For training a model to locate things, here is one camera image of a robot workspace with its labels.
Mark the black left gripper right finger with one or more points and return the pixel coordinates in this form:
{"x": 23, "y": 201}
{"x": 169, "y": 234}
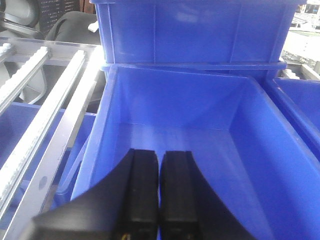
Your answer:
{"x": 189, "y": 208}

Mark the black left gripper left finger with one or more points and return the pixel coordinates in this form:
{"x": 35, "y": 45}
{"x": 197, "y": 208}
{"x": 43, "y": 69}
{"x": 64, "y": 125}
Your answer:
{"x": 122, "y": 206}

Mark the blue bin lower shelf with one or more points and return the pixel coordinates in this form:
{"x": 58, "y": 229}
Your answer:
{"x": 36, "y": 163}

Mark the blue plastic bin left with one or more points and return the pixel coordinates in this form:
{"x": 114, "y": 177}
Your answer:
{"x": 246, "y": 149}

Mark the blue plastic bin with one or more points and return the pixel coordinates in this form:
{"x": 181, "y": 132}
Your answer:
{"x": 299, "y": 102}
{"x": 246, "y": 149}

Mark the white roller track left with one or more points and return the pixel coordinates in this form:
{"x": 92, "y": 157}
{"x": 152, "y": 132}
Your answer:
{"x": 14, "y": 167}

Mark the blue plastic bin right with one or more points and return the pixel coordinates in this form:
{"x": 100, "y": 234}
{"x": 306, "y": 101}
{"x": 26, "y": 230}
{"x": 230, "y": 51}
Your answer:
{"x": 299, "y": 102}

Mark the blue bin rear left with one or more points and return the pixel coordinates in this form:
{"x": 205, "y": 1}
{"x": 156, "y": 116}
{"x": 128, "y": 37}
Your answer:
{"x": 193, "y": 31}

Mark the black office chair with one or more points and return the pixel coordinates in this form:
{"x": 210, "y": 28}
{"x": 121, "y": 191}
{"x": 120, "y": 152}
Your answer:
{"x": 51, "y": 20}

